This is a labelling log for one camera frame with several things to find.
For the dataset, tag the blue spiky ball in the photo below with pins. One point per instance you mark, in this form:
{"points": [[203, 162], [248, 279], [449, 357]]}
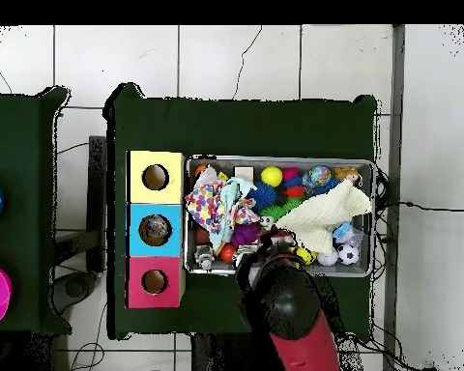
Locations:
{"points": [[263, 195], [326, 186]]}

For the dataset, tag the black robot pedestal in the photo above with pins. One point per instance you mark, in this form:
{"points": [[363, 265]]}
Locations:
{"points": [[232, 355]]}

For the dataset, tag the yellow ball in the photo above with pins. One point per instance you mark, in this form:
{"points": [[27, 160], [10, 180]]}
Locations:
{"points": [[272, 176]]}

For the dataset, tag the globe print ball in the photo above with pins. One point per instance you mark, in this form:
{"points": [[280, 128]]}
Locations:
{"points": [[320, 175]]}

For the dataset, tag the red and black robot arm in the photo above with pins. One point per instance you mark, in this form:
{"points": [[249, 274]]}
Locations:
{"points": [[305, 348]]}

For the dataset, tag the colourful spotted cloth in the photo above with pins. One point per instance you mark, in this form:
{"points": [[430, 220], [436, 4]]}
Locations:
{"points": [[205, 205]]}

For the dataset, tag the dark green table cloth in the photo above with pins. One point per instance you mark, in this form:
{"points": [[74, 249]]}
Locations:
{"points": [[23, 135], [236, 127]]}

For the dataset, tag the shallow clear mesh bin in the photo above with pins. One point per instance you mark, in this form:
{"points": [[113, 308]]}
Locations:
{"points": [[225, 164]]}

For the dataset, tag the black and white soccer ball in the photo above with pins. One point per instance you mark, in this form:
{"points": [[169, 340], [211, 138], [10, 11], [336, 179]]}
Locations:
{"points": [[348, 254]]}

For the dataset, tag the black stand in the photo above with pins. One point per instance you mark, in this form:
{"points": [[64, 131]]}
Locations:
{"points": [[97, 193]]}

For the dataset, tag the wooden box with three holes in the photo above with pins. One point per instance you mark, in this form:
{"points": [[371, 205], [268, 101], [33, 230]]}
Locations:
{"points": [[170, 185]]}

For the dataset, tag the cream knitted cloth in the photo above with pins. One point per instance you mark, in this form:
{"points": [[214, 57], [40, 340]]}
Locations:
{"points": [[324, 212]]}

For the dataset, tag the light teal cloth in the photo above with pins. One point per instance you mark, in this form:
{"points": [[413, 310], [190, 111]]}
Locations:
{"points": [[228, 201]]}

